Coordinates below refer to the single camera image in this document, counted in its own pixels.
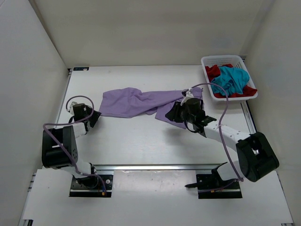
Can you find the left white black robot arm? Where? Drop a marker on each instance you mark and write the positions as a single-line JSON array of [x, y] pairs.
[[59, 148]]

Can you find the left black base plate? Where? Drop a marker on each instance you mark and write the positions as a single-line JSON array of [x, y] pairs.
[[91, 187]]

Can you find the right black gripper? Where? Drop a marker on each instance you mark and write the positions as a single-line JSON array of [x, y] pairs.
[[174, 115]]

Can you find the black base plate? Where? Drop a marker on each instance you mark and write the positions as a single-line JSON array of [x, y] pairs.
[[91, 187], [210, 190]]

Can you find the white plastic basket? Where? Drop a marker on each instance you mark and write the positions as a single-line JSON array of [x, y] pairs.
[[237, 62]]

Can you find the red t-shirt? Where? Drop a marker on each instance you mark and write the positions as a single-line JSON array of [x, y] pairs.
[[214, 72]]

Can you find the dark label sticker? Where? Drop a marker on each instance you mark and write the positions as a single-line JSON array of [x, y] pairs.
[[80, 68]]

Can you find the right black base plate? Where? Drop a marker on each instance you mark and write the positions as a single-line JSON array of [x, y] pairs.
[[210, 190]]

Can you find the teal t-shirt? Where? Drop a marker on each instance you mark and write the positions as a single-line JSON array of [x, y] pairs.
[[230, 81]]

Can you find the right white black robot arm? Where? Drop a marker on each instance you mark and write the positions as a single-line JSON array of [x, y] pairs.
[[256, 157]]

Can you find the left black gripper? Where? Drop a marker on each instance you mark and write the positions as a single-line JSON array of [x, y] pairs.
[[95, 116]]

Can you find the purple t-shirt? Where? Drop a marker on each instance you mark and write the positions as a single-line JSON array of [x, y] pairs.
[[131, 102]]

